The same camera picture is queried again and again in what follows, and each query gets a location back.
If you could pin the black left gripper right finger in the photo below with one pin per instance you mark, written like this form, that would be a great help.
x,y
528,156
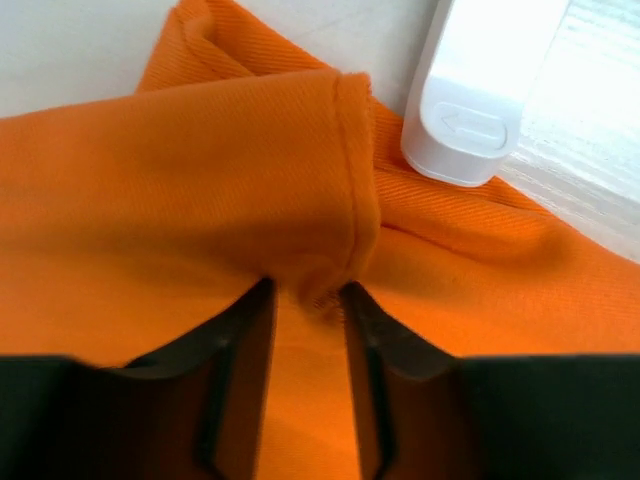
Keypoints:
x,y
421,413

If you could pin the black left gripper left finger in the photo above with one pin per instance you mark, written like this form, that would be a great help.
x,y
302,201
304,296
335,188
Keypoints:
x,y
191,409

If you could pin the orange trousers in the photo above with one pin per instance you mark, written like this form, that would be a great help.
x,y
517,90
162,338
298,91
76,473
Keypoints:
x,y
127,222

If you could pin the white clothes rack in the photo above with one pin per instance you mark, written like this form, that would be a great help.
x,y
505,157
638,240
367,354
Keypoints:
x,y
466,102

